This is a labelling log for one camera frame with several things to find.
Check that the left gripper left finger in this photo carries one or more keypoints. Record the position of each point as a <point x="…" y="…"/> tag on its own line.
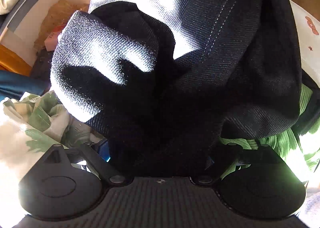
<point x="106" y="173"/>

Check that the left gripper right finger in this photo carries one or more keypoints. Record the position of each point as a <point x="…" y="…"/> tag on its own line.
<point x="221" y="164"/>

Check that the black denim jeans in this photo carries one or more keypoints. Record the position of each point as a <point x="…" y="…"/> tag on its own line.
<point x="162" y="80"/>

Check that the green ribbed garment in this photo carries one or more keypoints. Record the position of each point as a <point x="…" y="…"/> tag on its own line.
<point x="292" y="137"/>

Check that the green white floral sheet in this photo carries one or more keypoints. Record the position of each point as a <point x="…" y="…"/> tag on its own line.
<point x="31" y="125"/>

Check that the teal curtain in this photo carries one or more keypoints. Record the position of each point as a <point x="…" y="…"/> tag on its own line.
<point x="14" y="85"/>

